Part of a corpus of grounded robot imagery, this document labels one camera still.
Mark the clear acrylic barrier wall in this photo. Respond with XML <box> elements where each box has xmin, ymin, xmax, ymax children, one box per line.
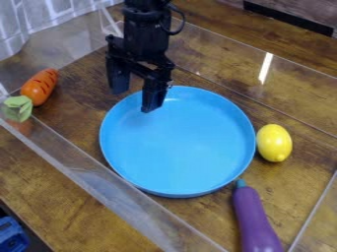
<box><xmin>0</xmin><ymin>82</ymin><xmax>229</xmax><ymax>252</ymax></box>

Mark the yellow toy lemon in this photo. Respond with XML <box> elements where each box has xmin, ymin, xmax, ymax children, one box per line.
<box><xmin>257</xmin><ymin>124</ymin><xmax>293</xmax><ymax>162</ymax></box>

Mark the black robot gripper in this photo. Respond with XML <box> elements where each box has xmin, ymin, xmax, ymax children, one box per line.
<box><xmin>106</xmin><ymin>0</ymin><xmax>175</xmax><ymax>113</ymax></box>

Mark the blue plastic object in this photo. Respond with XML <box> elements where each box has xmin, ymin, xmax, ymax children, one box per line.
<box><xmin>0</xmin><ymin>217</ymin><xmax>30</xmax><ymax>252</ymax></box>

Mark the white checkered curtain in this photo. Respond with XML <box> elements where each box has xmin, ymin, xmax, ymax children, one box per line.
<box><xmin>0</xmin><ymin>0</ymin><xmax>125</xmax><ymax>61</ymax></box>

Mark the purple toy eggplant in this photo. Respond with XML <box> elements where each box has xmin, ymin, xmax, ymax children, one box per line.
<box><xmin>233</xmin><ymin>179</ymin><xmax>285</xmax><ymax>252</ymax></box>

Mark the blue round plate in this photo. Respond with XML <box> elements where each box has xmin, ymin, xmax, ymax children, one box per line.
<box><xmin>99</xmin><ymin>86</ymin><xmax>256</xmax><ymax>198</ymax></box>

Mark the orange toy carrot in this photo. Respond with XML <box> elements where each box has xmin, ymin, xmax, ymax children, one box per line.
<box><xmin>4</xmin><ymin>68</ymin><xmax>58</xmax><ymax>122</ymax></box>

